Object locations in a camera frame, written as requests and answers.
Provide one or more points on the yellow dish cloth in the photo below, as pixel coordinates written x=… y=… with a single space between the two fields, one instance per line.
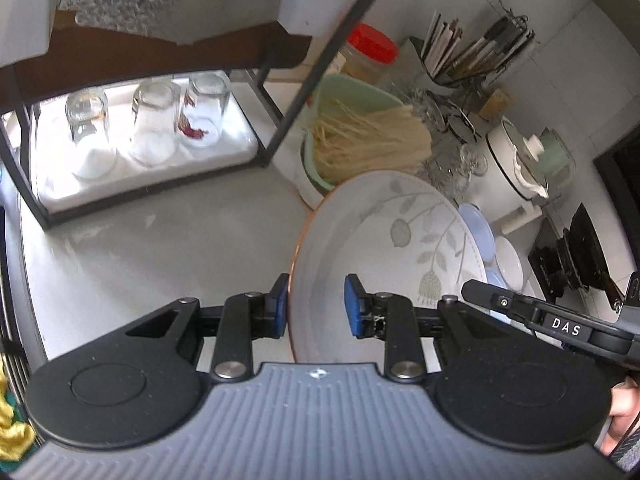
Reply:
x=17 y=436

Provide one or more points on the clear glass right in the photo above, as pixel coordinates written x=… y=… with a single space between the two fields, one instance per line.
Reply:
x=204 y=104

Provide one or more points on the green utensil holder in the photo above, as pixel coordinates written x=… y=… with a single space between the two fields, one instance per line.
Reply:
x=449 y=61

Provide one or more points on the white drying tray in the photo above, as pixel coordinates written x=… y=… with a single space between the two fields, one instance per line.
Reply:
x=67 y=175

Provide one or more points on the white leaf-pattern plate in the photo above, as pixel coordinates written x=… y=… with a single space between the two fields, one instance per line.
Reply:
x=398 y=234

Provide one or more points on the wire glass rack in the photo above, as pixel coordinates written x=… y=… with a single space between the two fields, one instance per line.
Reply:
x=456 y=159

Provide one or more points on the white small bowl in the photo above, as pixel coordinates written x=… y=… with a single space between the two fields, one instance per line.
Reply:
x=509 y=264

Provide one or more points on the green plastic colander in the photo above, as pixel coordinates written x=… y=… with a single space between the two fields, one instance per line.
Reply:
x=354 y=94

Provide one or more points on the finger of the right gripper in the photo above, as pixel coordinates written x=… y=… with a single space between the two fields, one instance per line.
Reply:
x=519 y=308

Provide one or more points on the green lidded container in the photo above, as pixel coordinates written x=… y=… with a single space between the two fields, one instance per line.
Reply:
x=556 y=162

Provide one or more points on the person's right hand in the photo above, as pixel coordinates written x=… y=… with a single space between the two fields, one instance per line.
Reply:
x=620 y=436

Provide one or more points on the clear glass left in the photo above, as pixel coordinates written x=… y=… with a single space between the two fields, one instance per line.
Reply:
x=90 y=135

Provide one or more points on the black gas stove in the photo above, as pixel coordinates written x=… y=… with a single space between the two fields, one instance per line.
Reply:
x=575 y=261

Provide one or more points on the light blue bowl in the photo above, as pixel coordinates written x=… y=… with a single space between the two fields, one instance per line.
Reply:
x=495 y=278
x=480 y=229

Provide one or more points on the red-lid plastic jar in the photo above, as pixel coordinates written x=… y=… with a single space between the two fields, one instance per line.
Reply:
x=367 y=54

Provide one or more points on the dry noodle bundle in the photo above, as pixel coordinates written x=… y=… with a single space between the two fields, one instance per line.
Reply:
x=348 y=143

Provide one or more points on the clear glass middle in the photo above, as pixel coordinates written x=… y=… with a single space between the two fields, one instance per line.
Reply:
x=152 y=122

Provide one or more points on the clear glass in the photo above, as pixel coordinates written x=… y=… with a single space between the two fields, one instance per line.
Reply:
x=204 y=104
x=90 y=135
x=152 y=122

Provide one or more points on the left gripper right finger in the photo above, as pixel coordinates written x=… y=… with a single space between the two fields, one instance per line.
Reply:
x=452 y=326

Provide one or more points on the white bowl orange base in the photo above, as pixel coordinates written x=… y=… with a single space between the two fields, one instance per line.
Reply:
x=306 y=189

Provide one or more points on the white electric cooking pot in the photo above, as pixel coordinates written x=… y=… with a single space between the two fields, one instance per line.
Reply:
x=514 y=185

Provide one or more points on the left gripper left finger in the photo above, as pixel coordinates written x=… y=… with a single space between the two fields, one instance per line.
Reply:
x=243 y=318

